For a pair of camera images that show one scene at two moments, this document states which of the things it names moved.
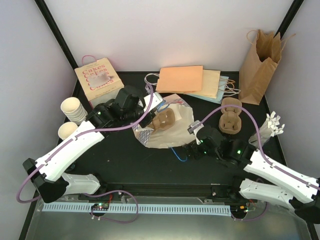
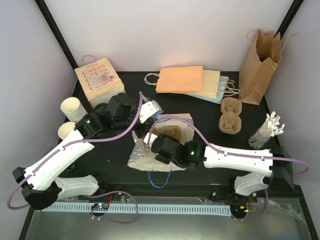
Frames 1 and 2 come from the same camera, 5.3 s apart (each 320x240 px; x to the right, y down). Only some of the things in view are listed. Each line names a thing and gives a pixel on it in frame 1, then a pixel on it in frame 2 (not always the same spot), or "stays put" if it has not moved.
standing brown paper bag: x=259 y=66 stays put
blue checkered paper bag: x=173 y=125 -> x=143 y=158
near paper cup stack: x=66 y=129 stays put
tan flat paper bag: x=210 y=84 stays put
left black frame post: x=59 y=34 stays put
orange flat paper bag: x=180 y=79 stays put
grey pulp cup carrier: x=163 y=120 -> x=175 y=129
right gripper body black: x=198 y=154 -> x=158 y=158
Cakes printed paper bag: x=99 y=81 stays put
